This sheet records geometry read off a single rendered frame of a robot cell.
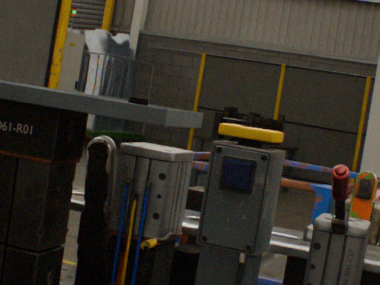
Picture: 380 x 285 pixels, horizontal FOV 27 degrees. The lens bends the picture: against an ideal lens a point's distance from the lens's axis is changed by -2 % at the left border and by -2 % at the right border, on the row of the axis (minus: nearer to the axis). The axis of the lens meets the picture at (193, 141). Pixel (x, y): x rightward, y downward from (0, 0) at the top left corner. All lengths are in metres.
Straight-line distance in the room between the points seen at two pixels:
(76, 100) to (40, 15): 3.94
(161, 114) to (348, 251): 0.31
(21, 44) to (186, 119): 3.79
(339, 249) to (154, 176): 0.25
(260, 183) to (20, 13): 3.85
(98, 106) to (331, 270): 0.35
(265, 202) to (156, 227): 0.24
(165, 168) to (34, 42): 3.77
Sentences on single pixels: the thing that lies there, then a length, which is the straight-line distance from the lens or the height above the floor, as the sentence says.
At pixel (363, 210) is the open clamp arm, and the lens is 1.32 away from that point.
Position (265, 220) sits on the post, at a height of 1.07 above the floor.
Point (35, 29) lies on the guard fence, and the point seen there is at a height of 1.44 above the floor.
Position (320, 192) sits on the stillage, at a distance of 2.92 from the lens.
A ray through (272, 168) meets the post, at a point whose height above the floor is 1.12.
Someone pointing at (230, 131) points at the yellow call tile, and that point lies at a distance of 0.85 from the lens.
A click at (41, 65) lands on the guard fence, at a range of 4.86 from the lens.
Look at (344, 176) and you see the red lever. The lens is 0.87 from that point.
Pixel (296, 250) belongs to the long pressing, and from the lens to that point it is 1.12.
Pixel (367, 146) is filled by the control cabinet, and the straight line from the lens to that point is 9.01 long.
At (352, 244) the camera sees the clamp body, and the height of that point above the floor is 1.04.
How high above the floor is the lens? 1.18
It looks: 3 degrees down
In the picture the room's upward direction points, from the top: 9 degrees clockwise
